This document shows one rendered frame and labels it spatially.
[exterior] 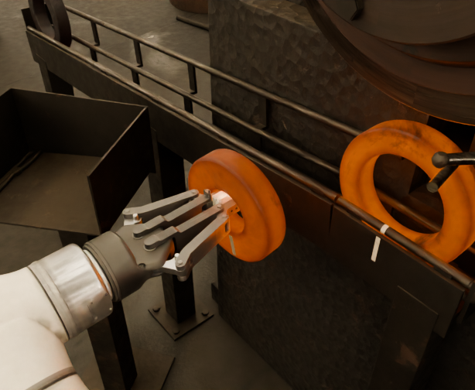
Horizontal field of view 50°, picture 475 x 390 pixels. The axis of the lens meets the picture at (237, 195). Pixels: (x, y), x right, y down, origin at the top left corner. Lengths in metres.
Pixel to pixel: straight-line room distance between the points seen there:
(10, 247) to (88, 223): 0.96
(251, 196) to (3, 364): 0.31
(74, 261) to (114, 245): 0.04
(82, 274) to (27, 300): 0.06
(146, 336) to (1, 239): 0.64
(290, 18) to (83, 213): 0.44
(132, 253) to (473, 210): 0.37
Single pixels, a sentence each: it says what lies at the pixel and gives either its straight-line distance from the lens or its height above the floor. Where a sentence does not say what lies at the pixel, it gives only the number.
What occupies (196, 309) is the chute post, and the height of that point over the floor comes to 0.01.
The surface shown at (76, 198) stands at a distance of 0.89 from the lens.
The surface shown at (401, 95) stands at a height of 0.89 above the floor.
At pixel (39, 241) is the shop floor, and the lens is 1.76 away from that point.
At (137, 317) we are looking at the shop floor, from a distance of 1.47.
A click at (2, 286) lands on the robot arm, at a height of 0.76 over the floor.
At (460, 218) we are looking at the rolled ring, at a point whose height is 0.77.
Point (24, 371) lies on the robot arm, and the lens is 0.53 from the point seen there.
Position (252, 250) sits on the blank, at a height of 0.67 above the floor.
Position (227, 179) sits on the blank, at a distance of 0.62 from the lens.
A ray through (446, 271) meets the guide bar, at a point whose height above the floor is 0.71.
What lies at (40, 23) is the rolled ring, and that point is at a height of 0.64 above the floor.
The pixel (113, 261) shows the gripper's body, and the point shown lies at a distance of 0.56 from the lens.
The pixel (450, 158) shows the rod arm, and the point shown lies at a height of 0.90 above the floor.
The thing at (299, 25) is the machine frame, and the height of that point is 0.87.
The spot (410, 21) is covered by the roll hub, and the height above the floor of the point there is 1.00.
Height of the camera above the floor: 1.14
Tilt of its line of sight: 39 degrees down
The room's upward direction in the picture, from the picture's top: straight up
